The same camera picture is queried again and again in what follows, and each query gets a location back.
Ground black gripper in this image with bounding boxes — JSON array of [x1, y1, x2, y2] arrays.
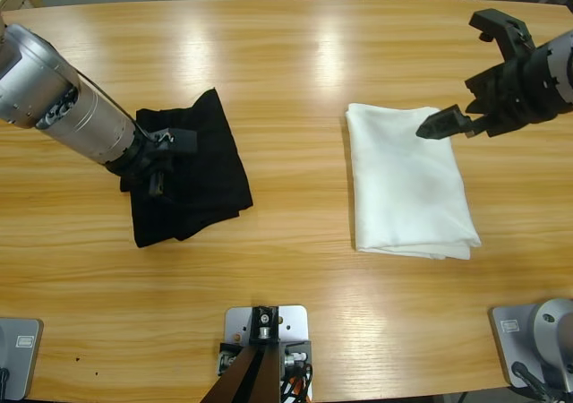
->
[[415, 39, 573, 139], [105, 141, 175, 198]]

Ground black garment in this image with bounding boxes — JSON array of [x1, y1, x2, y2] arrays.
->
[[119, 87, 254, 250]]

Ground white t-shirt with black logo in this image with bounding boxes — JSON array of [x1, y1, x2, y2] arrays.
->
[[345, 102, 483, 261]]

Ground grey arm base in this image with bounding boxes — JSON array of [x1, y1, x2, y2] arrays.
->
[[0, 316, 45, 402], [487, 298, 573, 390]]

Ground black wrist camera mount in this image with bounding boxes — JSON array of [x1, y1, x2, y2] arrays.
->
[[468, 8, 536, 62], [154, 127, 198, 156]]

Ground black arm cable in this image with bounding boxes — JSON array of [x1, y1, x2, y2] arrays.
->
[[78, 71, 156, 141]]

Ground white mount block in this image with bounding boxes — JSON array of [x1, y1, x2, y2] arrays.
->
[[223, 304, 311, 403]]

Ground dark camera post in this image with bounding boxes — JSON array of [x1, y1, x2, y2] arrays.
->
[[201, 306, 287, 403]]

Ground orange and black cable bundle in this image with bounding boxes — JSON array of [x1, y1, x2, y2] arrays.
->
[[278, 362, 315, 403]]

